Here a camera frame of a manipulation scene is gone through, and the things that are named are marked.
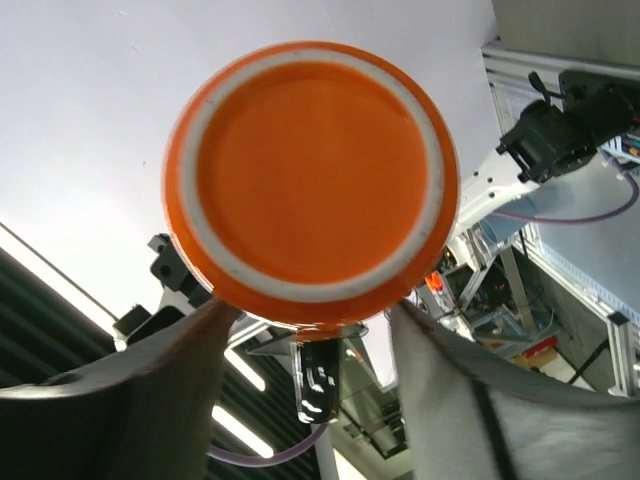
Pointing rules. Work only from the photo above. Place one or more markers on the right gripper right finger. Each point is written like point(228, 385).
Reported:
point(470, 414)

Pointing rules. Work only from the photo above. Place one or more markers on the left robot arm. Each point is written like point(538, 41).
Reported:
point(554, 136)

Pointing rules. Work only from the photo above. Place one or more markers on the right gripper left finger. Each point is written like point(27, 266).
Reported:
point(143, 413)

